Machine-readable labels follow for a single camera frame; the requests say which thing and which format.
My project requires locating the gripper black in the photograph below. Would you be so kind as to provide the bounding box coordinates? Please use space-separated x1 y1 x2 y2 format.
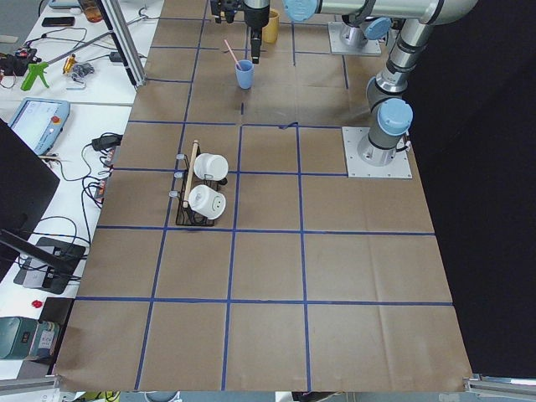
209 0 270 64

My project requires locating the pink chopstick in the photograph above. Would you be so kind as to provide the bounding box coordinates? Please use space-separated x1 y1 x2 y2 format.
224 39 242 70

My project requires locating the light blue plastic cup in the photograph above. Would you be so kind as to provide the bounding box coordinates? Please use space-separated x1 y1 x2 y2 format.
235 59 255 90

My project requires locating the bamboo chopstick holder cup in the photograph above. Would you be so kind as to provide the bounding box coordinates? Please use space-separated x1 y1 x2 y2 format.
262 8 280 44

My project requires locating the white mug far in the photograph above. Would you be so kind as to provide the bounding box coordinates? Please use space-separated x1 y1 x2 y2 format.
193 153 229 181

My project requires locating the white mug smiley face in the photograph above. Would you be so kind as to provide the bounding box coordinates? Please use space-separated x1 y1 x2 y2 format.
188 184 226 219

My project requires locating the black power adapter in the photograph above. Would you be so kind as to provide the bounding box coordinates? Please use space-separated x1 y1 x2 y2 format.
91 133 123 151

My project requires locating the black smartphone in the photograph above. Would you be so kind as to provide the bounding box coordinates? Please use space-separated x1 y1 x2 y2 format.
42 17 75 28

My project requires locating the green glue gun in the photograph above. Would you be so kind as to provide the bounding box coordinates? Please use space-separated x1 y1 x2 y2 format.
20 62 49 91

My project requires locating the grabber reach tool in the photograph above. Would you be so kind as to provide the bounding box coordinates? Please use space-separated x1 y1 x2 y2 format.
28 1 163 68

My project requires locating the teach pendant blue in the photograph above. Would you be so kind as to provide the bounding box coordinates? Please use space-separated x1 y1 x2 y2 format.
8 97 70 156

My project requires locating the black monitor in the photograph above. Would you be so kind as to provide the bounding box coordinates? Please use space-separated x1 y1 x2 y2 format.
0 118 62 282

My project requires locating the monitor stand base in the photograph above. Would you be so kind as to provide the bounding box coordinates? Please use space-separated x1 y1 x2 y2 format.
13 237 85 295

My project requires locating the green metal box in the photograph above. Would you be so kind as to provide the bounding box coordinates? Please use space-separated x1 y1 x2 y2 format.
1 317 38 359

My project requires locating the aluminium frame post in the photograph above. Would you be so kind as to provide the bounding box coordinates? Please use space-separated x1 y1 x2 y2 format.
97 0 147 87

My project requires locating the black wire cup rack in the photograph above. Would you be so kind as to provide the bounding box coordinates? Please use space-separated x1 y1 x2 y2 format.
169 139 229 227

